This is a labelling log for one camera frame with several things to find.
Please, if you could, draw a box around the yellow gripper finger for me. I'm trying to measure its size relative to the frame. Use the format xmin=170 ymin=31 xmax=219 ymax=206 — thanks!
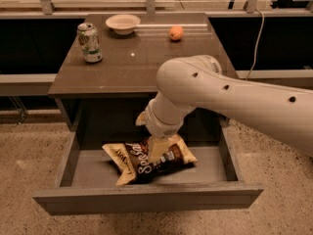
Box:
xmin=148 ymin=136 xmax=173 ymax=163
xmin=135 ymin=112 xmax=146 ymax=126

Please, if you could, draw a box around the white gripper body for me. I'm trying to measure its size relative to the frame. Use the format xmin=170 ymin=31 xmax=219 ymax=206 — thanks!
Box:
xmin=144 ymin=99 xmax=183 ymax=138

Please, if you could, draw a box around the brown chip bag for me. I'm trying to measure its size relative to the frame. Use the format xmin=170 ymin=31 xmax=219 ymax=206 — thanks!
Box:
xmin=103 ymin=134 xmax=198 ymax=186

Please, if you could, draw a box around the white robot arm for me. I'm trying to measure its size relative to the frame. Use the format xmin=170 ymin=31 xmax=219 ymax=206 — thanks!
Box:
xmin=136 ymin=55 xmax=313 ymax=157

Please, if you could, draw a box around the grey cabinet counter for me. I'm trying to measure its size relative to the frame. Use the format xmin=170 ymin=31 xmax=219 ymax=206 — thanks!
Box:
xmin=49 ymin=13 xmax=237 ymax=148

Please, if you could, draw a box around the open grey drawer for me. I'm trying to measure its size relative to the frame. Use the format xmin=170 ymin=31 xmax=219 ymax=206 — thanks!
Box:
xmin=33 ymin=117 xmax=263 ymax=215

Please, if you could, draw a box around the orange fruit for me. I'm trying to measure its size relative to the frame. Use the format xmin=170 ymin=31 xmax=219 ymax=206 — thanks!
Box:
xmin=168 ymin=25 xmax=184 ymax=41

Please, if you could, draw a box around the white bowl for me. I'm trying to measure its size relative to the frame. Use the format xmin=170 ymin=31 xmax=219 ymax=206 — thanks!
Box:
xmin=106 ymin=14 xmax=141 ymax=35

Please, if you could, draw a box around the green soda can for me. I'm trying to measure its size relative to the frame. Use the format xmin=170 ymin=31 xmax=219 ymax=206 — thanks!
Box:
xmin=76 ymin=23 xmax=103 ymax=63

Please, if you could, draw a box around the white cable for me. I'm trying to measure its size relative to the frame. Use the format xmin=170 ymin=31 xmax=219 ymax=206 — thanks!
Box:
xmin=244 ymin=7 xmax=266 ymax=81

